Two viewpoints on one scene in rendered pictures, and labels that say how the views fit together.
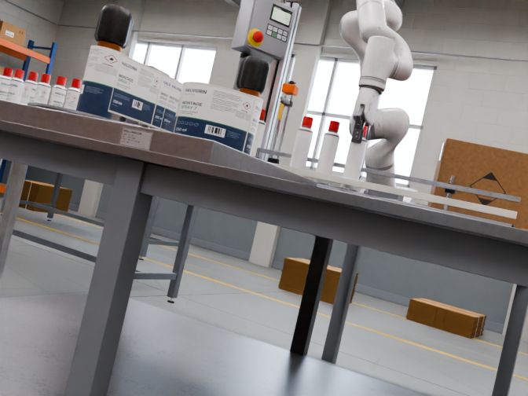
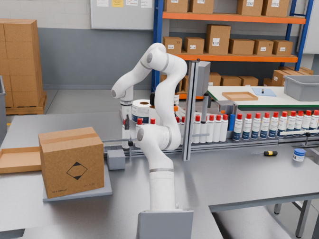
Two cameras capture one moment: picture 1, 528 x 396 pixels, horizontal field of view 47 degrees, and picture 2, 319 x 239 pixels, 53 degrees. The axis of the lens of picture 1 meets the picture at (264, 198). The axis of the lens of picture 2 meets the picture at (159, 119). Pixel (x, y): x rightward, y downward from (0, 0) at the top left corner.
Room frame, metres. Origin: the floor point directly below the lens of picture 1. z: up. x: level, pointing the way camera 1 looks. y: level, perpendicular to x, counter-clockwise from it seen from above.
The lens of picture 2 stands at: (3.53, -1.29, 1.85)
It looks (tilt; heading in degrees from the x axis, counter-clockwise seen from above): 21 degrees down; 141
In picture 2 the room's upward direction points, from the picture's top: 3 degrees clockwise
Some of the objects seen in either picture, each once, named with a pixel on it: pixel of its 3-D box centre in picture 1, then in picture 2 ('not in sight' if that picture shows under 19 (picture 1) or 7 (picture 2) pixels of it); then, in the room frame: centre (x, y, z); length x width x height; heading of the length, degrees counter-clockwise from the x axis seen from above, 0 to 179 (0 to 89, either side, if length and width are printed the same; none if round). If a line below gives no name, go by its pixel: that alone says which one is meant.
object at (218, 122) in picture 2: not in sight; (217, 128); (2.14, 0.36, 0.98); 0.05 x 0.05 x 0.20
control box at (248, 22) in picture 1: (263, 28); (198, 78); (2.13, 0.13, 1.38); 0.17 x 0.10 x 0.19; 122
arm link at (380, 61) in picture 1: (379, 60); (126, 88); (1.88, -0.25, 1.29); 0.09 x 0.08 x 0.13; 102
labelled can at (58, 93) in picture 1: (56, 102); (282, 124); (2.35, 0.86, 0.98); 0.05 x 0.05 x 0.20
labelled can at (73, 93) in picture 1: (71, 105); (273, 124); (2.32, 0.79, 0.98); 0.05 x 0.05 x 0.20
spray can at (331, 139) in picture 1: (328, 153); (139, 133); (1.92, -0.16, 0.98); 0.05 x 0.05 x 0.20
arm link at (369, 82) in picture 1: (372, 86); (126, 101); (1.88, -0.25, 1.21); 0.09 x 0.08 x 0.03; 157
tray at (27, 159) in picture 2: not in sight; (23, 159); (1.62, -0.85, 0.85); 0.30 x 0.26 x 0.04; 67
